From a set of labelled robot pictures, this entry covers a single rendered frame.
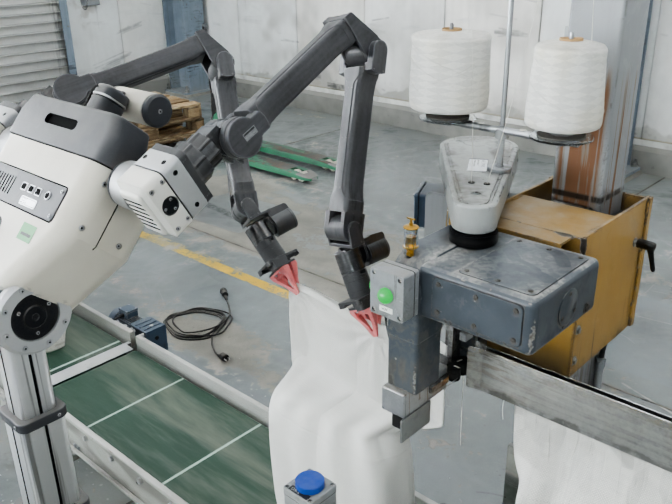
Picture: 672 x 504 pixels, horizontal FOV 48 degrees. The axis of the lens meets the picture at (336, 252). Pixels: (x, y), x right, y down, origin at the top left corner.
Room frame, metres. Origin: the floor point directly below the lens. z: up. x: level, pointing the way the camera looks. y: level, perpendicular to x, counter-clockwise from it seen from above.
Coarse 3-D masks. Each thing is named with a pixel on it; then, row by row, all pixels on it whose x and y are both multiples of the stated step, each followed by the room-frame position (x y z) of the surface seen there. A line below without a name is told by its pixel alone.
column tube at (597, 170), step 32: (576, 0) 1.56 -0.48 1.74; (608, 0) 1.51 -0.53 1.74; (640, 0) 1.54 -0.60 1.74; (576, 32) 1.55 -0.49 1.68; (608, 32) 1.51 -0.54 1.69; (640, 32) 1.55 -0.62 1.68; (608, 64) 1.50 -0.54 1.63; (640, 64) 1.57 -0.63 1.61; (608, 96) 1.49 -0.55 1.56; (608, 128) 1.49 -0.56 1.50; (576, 160) 1.53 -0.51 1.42; (608, 160) 1.50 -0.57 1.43; (576, 192) 1.52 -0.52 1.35; (608, 192) 1.51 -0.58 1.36
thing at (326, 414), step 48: (336, 336) 1.55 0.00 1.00; (384, 336) 1.44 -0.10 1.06; (288, 384) 1.61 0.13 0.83; (336, 384) 1.54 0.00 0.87; (288, 432) 1.55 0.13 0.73; (336, 432) 1.44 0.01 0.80; (384, 432) 1.41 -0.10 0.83; (288, 480) 1.55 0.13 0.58; (336, 480) 1.43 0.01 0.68; (384, 480) 1.38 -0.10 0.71
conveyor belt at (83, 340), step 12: (72, 324) 2.78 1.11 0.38; (84, 324) 2.78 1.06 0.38; (72, 336) 2.68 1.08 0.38; (84, 336) 2.67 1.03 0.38; (96, 336) 2.67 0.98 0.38; (108, 336) 2.67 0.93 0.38; (60, 348) 2.58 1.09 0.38; (72, 348) 2.58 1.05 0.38; (84, 348) 2.58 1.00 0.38; (96, 348) 2.58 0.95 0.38; (108, 348) 2.58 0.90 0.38; (48, 360) 2.49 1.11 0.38; (60, 360) 2.49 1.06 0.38; (72, 360) 2.49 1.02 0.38; (84, 360) 2.50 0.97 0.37; (84, 372) 2.47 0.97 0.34
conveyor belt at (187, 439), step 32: (64, 384) 2.32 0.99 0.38; (96, 384) 2.32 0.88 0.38; (128, 384) 2.31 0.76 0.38; (160, 384) 2.31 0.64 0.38; (192, 384) 2.31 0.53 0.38; (96, 416) 2.12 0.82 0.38; (128, 416) 2.12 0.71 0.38; (160, 416) 2.11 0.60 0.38; (192, 416) 2.11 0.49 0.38; (224, 416) 2.11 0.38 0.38; (128, 448) 1.95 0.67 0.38; (160, 448) 1.94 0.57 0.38; (192, 448) 1.94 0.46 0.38; (224, 448) 1.94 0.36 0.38; (256, 448) 1.93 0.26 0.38; (160, 480) 1.79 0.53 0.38; (192, 480) 1.79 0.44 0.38; (224, 480) 1.79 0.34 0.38; (256, 480) 1.78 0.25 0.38
